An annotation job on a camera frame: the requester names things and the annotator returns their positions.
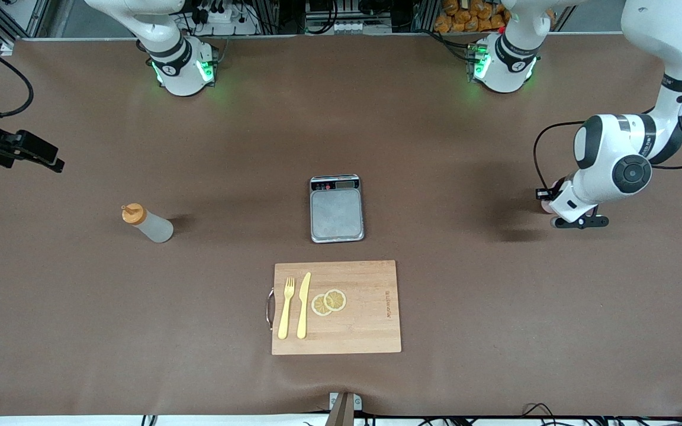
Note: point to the white power strip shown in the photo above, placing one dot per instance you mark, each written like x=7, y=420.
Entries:
x=222, y=16

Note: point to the white connector block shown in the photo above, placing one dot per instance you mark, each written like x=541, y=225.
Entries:
x=353, y=27

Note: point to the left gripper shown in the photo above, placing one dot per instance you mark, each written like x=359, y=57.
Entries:
x=543, y=194

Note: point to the lemon slice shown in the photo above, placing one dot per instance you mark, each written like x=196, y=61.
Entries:
x=335, y=299
x=318, y=306

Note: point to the silver digital kitchen scale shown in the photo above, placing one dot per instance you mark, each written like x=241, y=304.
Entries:
x=337, y=213

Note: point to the wooden cutting board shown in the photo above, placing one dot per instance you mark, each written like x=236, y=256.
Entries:
x=364, y=331

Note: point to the metal table edge bracket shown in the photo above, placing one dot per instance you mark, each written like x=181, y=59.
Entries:
x=344, y=408

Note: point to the pile of orange snack bags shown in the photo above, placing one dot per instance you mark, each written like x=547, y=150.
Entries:
x=459, y=18

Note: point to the yellow plastic fork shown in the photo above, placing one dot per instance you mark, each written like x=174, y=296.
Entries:
x=285, y=313

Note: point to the yellow plastic knife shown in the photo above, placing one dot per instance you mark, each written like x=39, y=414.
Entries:
x=303, y=307

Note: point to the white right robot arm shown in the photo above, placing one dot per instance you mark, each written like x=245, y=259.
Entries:
x=169, y=65

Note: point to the clear squeeze bottle orange cap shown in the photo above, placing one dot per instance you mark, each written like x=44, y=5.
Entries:
x=151, y=226

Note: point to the aluminium frame post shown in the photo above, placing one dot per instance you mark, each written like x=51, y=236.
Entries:
x=18, y=18

